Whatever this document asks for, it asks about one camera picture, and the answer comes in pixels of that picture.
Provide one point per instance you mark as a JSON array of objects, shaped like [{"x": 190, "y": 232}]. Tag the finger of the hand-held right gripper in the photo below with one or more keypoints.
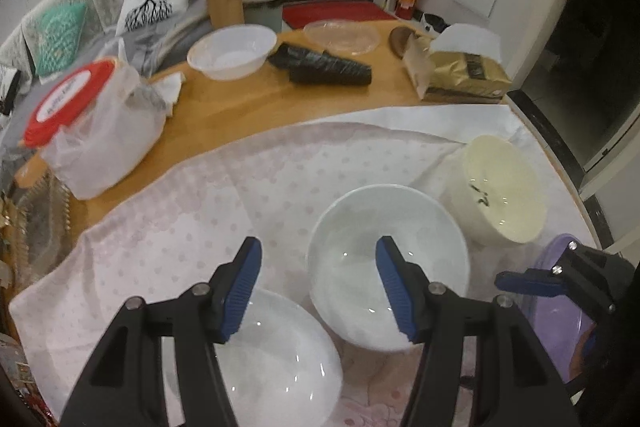
[{"x": 525, "y": 283}]

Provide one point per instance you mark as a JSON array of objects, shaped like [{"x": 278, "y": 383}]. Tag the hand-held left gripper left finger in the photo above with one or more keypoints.
[{"x": 245, "y": 287}]

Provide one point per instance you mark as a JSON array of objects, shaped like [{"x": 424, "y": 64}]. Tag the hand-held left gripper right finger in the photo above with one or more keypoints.
[{"x": 395, "y": 292}]

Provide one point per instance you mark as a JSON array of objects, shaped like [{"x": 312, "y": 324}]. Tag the white ceramic bowl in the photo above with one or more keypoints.
[
  {"x": 350, "y": 257},
  {"x": 280, "y": 367}
]

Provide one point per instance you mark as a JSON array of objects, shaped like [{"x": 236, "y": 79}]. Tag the purple plastic plate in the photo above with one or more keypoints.
[{"x": 555, "y": 337}]

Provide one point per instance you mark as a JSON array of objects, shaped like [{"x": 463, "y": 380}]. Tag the cream ceramic bowl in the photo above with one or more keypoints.
[{"x": 505, "y": 192}]

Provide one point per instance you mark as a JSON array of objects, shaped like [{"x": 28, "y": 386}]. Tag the pink printed cloth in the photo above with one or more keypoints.
[{"x": 175, "y": 217}]

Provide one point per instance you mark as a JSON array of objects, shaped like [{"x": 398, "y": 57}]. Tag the white table cloth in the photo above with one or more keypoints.
[{"x": 425, "y": 123}]

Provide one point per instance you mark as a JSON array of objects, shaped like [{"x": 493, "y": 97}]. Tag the crumpled white tissue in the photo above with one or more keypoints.
[{"x": 167, "y": 89}]

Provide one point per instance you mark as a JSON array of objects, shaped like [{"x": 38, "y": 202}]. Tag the gold tissue pack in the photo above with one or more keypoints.
[{"x": 470, "y": 72}]

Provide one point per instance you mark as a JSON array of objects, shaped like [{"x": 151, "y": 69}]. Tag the glass tray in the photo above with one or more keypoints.
[{"x": 35, "y": 227}]

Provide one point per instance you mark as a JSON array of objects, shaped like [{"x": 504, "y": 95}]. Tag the red lid plastic jar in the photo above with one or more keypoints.
[{"x": 95, "y": 122}]

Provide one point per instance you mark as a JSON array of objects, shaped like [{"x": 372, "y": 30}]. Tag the clear plastic bag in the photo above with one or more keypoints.
[{"x": 417, "y": 67}]

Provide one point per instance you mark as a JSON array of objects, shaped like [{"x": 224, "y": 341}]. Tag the white plastic bowl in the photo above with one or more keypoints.
[{"x": 230, "y": 52}]

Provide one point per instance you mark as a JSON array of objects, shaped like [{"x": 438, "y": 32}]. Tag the dark wooden coaster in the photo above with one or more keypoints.
[{"x": 400, "y": 42}]

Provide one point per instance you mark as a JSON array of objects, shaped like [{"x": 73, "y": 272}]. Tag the clear plastic container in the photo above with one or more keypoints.
[{"x": 342, "y": 37}]

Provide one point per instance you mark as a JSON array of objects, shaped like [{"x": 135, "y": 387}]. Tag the grey trash bin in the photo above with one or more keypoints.
[{"x": 262, "y": 9}]

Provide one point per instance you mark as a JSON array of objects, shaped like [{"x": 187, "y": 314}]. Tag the red door mat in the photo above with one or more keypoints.
[{"x": 335, "y": 13}]

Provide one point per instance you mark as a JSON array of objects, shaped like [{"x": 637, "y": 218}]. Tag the white tree print pillow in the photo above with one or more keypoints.
[{"x": 155, "y": 2}]

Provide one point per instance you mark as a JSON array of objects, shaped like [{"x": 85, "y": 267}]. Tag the teal patterned pillow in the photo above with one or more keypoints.
[{"x": 60, "y": 37}]

